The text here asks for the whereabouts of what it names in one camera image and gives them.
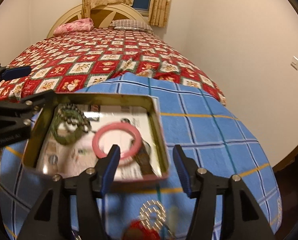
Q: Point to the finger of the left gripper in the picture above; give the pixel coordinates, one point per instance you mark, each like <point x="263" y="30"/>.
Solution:
<point x="8" y="73"/>
<point x="21" y="104"/>

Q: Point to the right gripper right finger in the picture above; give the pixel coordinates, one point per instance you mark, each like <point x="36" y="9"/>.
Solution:
<point x="242" y="217"/>

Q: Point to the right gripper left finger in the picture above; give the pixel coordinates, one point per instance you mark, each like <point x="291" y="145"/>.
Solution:
<point x="50" y="216"/>

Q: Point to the red knot charm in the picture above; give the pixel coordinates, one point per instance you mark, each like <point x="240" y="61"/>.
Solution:
<point x="137" y="231"/>

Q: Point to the pink bangle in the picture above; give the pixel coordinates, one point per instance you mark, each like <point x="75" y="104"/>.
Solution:
<point x="123" y="134"/>

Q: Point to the pink metal tin box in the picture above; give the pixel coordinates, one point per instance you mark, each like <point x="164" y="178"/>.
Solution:
<point x="43" y="155"/>

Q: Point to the red patterned bed quilt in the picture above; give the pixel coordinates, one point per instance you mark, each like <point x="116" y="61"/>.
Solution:
<point x="73" y="61"/>

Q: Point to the blue plaid towel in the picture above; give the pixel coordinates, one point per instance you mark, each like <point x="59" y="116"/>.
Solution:
<point x="207" y="132"/>

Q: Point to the pink folded blanket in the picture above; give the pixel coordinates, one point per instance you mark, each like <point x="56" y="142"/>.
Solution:
<point x="84" y="24"/>

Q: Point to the dark watch in tin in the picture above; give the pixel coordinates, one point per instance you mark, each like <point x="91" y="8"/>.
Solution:
<point x="142" y="158"/>

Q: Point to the cream wooden headboard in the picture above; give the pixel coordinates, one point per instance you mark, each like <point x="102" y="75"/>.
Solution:
<point x="102" y="16"/>

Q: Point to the striped pillow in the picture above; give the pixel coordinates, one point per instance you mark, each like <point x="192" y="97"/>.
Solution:
<point x="127" y="23"/>

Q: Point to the right beige curtain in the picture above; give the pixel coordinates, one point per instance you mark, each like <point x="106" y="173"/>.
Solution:
<point x="159" y="12"/>

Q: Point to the white wall switch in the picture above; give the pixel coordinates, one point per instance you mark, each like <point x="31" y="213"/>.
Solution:
<point x="294" y="62"/>

